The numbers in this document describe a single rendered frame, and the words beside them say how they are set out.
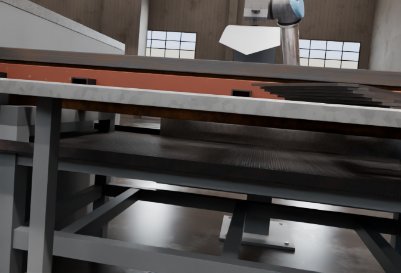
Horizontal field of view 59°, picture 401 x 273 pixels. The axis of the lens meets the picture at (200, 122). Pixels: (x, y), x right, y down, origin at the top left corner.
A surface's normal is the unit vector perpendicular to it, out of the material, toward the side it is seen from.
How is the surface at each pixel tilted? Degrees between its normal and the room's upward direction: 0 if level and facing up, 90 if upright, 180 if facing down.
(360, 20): 90
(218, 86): 90
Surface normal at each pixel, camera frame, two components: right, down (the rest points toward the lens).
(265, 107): -0.18, 0.04
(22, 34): 0.98, 0.09
